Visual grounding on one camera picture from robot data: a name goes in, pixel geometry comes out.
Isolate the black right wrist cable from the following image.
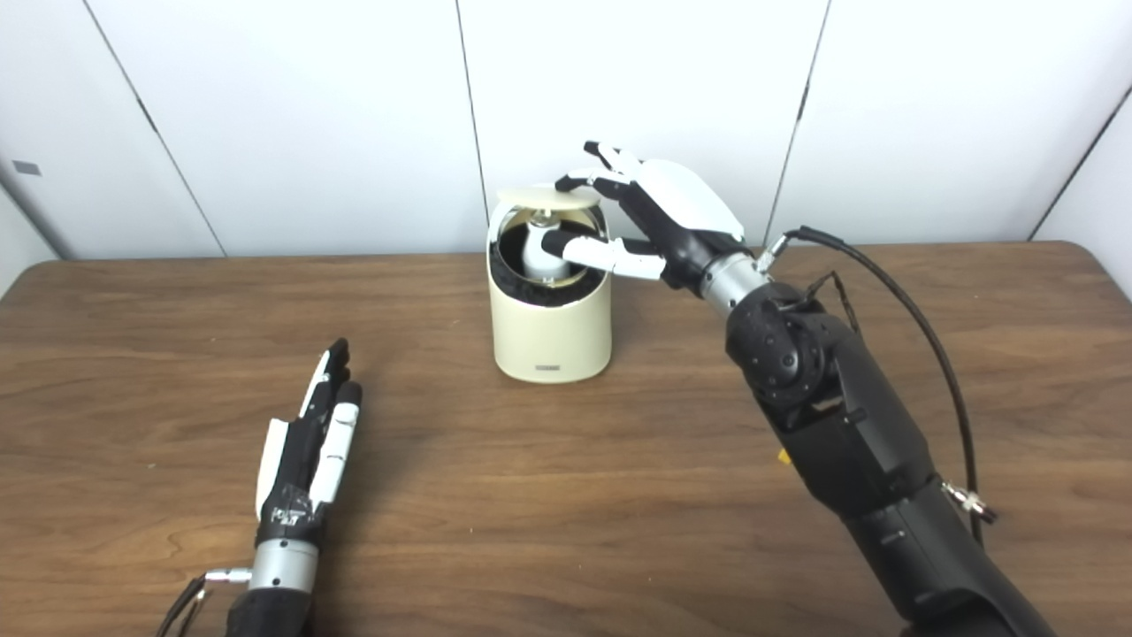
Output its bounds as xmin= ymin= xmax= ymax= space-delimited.
xmin=759 ymin=226 xmax=998 ymax=545

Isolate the thin black wire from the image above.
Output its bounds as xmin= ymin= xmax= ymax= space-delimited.
xmin=783 ymin=270 xmax=859 ymax=333

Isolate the cream-colored cylindrical bin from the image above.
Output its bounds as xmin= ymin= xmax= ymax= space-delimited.
xmin=487 ymin=199 xmax=613 ymax=385

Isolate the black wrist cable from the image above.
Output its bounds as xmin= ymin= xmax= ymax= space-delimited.
xmin=759 ymin=226 xmax=998 ymax=545
xmin=155 ymin=569 xmax=253 ymax=637

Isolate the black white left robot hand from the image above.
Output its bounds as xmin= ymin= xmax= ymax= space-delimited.
xmin=255 ymin=338 xmax=363 ymax=548

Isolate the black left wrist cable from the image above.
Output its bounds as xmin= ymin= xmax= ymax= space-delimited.
xmin=155 ymin=569 xmax=253 ymax=637

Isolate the round cream bin lid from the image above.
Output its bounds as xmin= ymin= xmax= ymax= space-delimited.
xmin=495 ymin=186 xmax=602 ymax=213

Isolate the black bin liner bag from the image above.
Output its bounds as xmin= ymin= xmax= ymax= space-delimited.
xmin=491 ymin=208 xmax=609 ymax=308

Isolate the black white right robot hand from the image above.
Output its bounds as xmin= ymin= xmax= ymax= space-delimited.
xmin=541 ymin=140 xmax=748 ymax=291

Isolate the small white plastic bottle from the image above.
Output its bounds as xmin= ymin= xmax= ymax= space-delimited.
xmin=520 ymin=217 xmax=567 ymax=286

